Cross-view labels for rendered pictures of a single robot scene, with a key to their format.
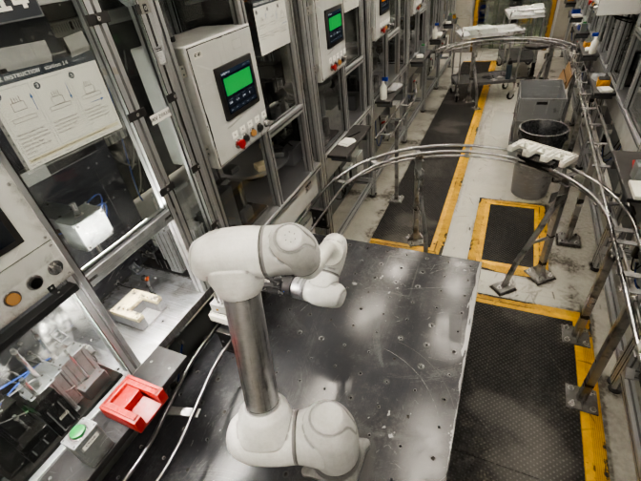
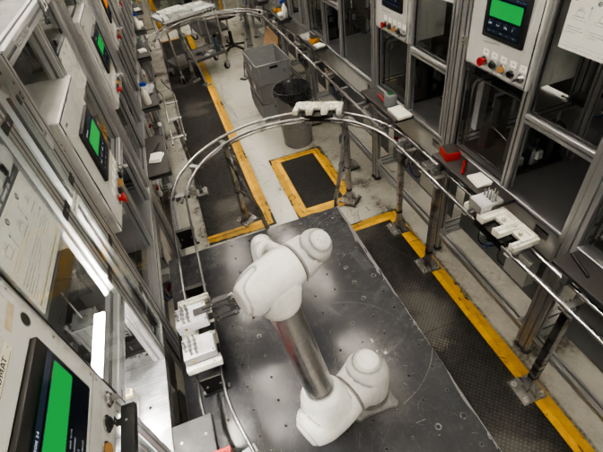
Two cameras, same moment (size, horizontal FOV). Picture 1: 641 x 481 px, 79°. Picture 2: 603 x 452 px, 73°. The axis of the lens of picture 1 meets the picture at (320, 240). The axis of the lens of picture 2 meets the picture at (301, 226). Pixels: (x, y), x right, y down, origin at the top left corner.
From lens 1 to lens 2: 71 cm
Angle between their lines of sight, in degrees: 31
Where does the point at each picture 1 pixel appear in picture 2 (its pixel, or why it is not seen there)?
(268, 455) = (346, 419)
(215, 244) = (267, 277)
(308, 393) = not seen: hidden behind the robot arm
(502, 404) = not seen: hidden behind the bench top
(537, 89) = (257, 55)
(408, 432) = (393, 342)
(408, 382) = (365, 313)
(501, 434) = not seen: hidden behind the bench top
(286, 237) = (319, 240)
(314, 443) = (371, 383)
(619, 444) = (459, 276)
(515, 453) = (420, 322)
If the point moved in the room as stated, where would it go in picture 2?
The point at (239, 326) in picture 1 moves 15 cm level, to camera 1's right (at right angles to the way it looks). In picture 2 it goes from (300, 333) to (331, 300)
